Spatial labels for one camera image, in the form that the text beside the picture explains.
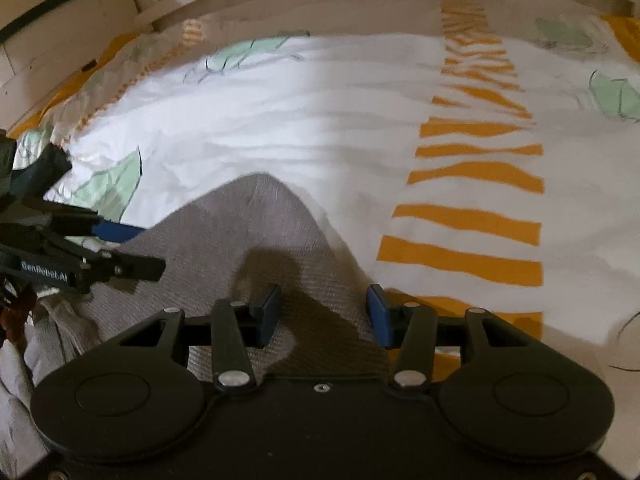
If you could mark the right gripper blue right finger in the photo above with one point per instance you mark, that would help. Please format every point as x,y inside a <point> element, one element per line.
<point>410,329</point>

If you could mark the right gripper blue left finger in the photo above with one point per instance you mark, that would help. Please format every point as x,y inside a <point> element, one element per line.
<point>236,326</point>

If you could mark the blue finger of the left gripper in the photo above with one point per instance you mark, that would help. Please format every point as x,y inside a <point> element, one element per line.
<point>114,232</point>

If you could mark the grey knitted sweater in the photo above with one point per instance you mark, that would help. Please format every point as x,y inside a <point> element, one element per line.
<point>229,244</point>

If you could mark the orange bed sheet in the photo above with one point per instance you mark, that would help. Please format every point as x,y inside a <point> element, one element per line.
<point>74,83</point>

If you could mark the white patterned duvet cover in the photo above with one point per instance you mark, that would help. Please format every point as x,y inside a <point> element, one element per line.
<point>468,153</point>

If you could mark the white cabinet with black handles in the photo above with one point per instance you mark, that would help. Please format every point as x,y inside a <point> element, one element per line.
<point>43,42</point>

